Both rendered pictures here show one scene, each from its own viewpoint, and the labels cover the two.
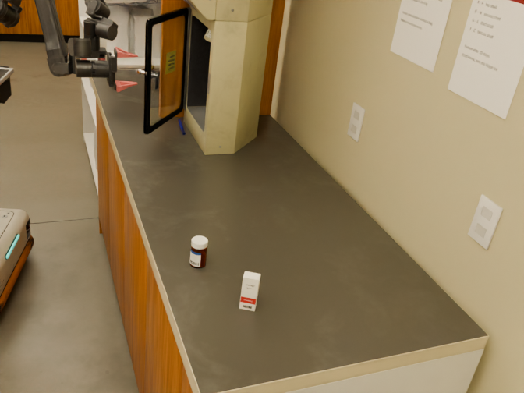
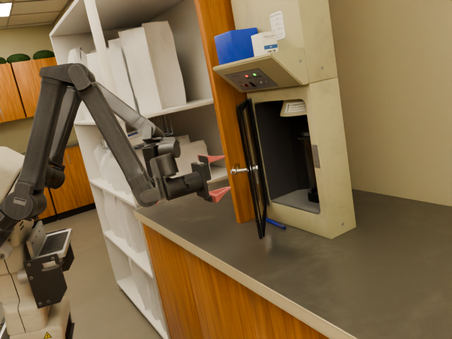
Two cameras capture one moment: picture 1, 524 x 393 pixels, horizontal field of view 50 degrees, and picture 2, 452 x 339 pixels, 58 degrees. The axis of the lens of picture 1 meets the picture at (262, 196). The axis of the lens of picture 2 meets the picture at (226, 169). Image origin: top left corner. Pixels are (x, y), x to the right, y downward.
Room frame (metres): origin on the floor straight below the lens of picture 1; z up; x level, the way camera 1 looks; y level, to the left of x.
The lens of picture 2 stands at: (0.68, 0.58, 1.47)
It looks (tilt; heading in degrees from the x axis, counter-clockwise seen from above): 13 degrees down; 356
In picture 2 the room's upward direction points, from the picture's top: 11 degrees counter-clockwise
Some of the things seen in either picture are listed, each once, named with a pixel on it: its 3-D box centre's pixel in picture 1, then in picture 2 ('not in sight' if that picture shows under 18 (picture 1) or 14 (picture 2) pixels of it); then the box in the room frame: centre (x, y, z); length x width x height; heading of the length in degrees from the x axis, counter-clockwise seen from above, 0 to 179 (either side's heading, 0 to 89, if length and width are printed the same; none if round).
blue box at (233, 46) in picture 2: not in sight; (237, 46); (2.00, 0.37, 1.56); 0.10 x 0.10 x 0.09; 24
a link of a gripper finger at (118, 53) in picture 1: (123, 59); (212, 164); (1.86, 0.53, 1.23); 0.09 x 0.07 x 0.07; 114
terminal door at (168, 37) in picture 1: (166, 69); (253, 163); (1.94, 0.40, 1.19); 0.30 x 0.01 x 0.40; 165
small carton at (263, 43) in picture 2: not in sight; (264, 44); (1.87, 0.31, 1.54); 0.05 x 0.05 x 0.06; 25
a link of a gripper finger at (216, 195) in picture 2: (123, 79); (216, 187); (1.86, 0.53, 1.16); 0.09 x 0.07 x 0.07; 114
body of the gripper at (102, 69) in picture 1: (102, 69); (193, 182); (1.83, 0.60, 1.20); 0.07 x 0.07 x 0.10; 24
